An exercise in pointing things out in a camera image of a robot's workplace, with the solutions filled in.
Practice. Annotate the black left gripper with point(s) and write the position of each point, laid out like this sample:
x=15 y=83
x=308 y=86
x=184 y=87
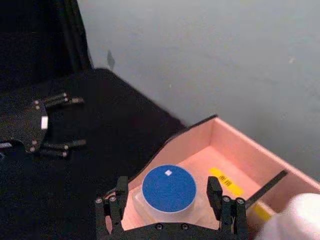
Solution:
x=25 y=125

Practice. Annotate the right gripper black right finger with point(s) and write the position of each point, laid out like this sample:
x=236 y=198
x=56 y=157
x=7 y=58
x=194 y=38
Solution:
x=230 y=215

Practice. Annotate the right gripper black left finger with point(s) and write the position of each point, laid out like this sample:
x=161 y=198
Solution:
x=116 y=207

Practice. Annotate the clear round case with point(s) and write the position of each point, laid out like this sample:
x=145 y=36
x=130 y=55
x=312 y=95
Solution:
x=167 y=190

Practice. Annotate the white plastic squeeze bottle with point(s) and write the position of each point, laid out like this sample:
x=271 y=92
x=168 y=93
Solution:
x=295 y=217

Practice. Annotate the yellow paper label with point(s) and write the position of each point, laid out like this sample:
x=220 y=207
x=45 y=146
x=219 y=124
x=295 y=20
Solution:
x=226 y=182
x=261 y=212

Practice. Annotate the black table cloth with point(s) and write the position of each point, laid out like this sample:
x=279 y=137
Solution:
x=112 y=130

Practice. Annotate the pale wooden desk organizer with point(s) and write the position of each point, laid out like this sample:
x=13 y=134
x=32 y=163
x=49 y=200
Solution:
x=225 y=150

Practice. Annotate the black upright post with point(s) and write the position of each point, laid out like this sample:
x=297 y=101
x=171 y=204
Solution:
x=75 y=35

